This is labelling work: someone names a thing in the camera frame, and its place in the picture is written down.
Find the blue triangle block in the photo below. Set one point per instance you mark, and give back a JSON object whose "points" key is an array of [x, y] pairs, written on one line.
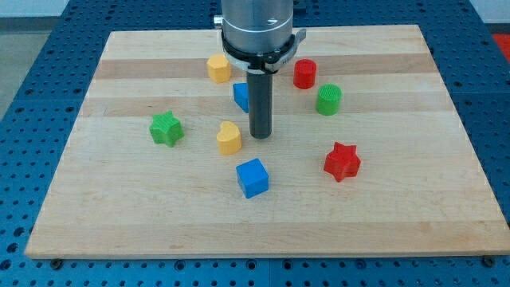
{"points": [[240, 95]]}

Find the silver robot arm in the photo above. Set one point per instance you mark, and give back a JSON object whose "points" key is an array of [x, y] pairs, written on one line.
{"points": [[257, 35]]}

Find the yellow heart block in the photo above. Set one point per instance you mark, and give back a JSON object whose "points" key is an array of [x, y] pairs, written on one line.
{"points": [[229, 138]]}

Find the blue cube block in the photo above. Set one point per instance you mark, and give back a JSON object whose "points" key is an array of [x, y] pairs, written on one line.
{"points": [[252, 178]]}

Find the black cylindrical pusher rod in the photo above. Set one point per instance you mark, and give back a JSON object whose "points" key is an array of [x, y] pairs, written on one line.
{"points": [[260, 99]]}

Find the yellow hexagon block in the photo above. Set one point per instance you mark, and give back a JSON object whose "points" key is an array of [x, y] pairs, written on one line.
{"points": [[219, 68]]}

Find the green cylinder block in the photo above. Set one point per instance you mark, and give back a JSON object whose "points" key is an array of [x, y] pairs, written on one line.
{"points": [[328, 98]]}

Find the red cylinder block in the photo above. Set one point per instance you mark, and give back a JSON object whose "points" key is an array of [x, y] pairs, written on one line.
{"points": [[304, 73]]}

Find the green star block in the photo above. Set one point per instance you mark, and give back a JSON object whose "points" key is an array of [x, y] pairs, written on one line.
{"points": [[166, 129]]}

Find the red star block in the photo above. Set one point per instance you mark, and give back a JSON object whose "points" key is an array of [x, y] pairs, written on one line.
{"points": [[342, 162]]}

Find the wooden board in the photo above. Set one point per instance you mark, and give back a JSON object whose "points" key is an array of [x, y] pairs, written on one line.
{"points": [[420, 189]]}

